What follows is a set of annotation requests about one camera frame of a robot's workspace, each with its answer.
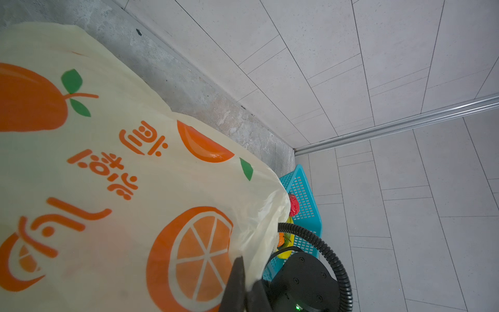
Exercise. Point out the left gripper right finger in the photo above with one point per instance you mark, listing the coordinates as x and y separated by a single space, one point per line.
256 298

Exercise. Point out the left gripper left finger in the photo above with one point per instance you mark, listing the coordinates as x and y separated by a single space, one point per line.
234 298

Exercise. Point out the cream plastic bag orange print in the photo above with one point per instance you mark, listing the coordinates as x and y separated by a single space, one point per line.
110 201

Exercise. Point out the orange tangerine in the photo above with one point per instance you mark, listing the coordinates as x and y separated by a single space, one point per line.
281 240

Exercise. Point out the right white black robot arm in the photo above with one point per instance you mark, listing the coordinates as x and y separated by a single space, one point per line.
303 284

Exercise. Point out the teal plastic basket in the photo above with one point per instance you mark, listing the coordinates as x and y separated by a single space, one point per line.
309 218

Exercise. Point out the red round fruit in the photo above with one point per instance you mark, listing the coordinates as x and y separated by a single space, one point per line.
295 206

